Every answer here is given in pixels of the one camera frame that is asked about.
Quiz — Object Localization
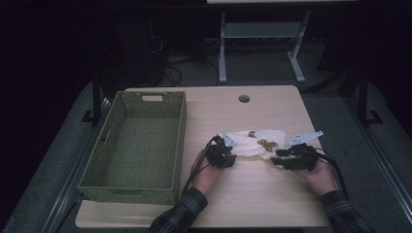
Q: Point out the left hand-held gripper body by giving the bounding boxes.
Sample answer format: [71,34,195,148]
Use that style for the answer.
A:
[206,131,238,169]

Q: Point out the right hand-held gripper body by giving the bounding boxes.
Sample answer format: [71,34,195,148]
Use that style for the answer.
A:
[285,130,325,172]

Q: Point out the white towel with brown print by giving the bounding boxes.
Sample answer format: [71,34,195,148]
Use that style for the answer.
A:
[217,129,286,161]

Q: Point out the green woven basket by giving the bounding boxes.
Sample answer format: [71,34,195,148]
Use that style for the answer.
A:
[77,90,188,206]

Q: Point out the person's left hand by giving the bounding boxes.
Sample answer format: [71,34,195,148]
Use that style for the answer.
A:
[189,150,224,195]

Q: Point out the person's right hand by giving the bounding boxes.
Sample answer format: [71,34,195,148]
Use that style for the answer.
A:
[294,158,338,197]

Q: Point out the black metal stand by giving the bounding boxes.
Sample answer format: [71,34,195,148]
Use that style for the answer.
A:
[81,72,105,125]
[358,69,384,125]

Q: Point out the dark box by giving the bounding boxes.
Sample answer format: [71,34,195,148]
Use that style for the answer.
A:
[103,13,168,87]

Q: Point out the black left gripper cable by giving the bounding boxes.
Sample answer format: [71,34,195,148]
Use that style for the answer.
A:
[181,137,217,197]

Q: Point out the black floor cables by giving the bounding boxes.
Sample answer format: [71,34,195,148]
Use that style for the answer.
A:
[163,54,222,86]

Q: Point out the white metal desk frame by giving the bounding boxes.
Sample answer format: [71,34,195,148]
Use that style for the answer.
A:
[207,0,358,84]

